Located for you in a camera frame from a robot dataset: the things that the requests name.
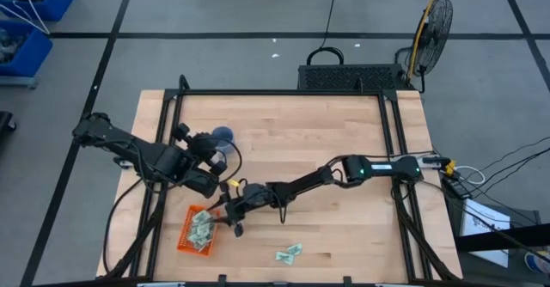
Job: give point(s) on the black metal table frame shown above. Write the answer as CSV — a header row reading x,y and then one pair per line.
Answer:
x,y
279,93

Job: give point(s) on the black floor fan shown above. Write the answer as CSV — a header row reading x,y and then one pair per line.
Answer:
x,y
429,38

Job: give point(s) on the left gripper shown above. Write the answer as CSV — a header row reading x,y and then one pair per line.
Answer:
x,y
204,146

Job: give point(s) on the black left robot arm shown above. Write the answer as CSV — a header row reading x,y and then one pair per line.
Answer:
x,y
129,147

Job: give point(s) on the green packet with RAW print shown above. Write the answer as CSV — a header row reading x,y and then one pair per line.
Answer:
x,y
284,258

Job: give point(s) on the plastic cup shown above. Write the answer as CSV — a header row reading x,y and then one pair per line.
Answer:
x,y
224,133

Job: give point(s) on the white printed box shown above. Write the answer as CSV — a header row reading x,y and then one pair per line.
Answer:
x,y
494,218

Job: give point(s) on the black power strip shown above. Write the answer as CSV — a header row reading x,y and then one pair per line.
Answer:
x,y
457,188

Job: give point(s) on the dark grey cabinet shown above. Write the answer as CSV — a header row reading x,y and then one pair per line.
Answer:
x,y
522,218

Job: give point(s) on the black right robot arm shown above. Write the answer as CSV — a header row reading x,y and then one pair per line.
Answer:
x,y
301,186

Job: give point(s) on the black computer case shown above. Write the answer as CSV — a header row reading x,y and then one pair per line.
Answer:
x,y
348,77

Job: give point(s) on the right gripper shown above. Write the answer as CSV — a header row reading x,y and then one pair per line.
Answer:
x,y
240,203

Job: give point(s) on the black metal bar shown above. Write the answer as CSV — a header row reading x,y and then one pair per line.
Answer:
x,y
515,235

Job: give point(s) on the orange plastic basket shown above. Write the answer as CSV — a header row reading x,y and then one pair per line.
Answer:
x,y
185,235

